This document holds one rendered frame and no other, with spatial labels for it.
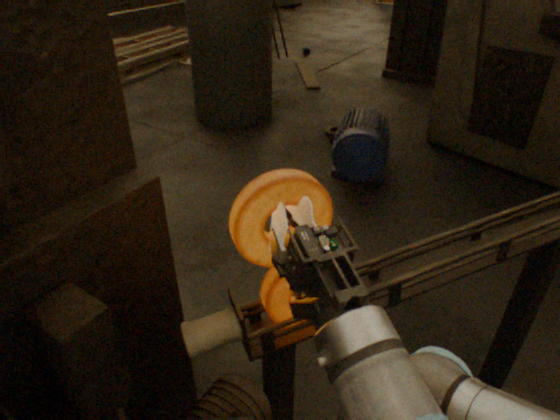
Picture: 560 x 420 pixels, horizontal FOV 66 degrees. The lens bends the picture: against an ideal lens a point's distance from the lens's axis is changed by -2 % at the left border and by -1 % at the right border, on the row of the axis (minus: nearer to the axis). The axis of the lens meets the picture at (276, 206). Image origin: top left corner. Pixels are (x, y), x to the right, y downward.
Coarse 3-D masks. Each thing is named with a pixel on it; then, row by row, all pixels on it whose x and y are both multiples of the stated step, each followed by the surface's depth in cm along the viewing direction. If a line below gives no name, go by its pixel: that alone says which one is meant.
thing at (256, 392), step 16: (224, 384) 79; (240, 384) 78; (208, 400) 76; (224, 400) 76; (240, 400) 76; (256, 400) 77; (192, 416) 74; (208, 416) 73; (224, 416) 73; (256, 416) 76
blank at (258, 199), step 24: (288, 168) 63; (240, 192) 61; (264, 192) 59; (288, 192) 61; (312, 192) 62; (240, 216) 60; (264, 216) 61; (240, 240) 62; (264, 240) 64; (264, 264) 66
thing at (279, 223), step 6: (282, 204) 57; (276, 210) 60; (282, 210) 57; (276, 216) 60; (282, 216) 57; (276, 222) 60; (282, 222) 58; (276, 228) 60; (282, 228) 58; (276, 234) 59; (282, 234) 59; (282, 240) 59; (282, 246) 58
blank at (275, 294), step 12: (264, 276) 71; (276, 276) 69; (264, 288) 71; (276, 288) 69; (288, 288) 70; (264, 300) 71; (276, 300) 71; (288, 300) 72; (276, 312) 72; (288, 312) 73
